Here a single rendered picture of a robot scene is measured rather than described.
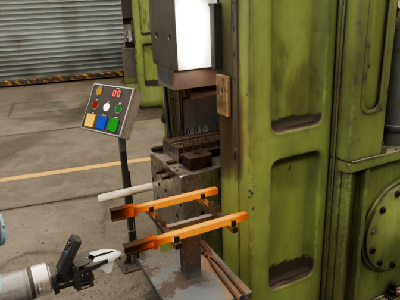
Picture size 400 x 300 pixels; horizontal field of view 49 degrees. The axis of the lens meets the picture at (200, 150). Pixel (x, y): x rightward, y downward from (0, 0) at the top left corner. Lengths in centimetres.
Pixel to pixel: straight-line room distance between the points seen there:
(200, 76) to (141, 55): 485
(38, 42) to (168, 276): 851
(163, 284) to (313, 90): 102
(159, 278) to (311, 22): 119
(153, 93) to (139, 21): 112
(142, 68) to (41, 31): 351
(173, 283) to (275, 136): 71
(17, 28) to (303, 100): 839
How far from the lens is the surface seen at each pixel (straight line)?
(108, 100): 257
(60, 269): 134
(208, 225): 147
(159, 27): 208
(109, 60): 998
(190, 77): 202
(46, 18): 985
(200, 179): 200
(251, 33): 168
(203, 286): 165
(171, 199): 166
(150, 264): 179
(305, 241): 225
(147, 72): 695
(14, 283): 134
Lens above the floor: 168
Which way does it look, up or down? 20 degrees down
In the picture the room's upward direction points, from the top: 2 degrees counter-clockwise
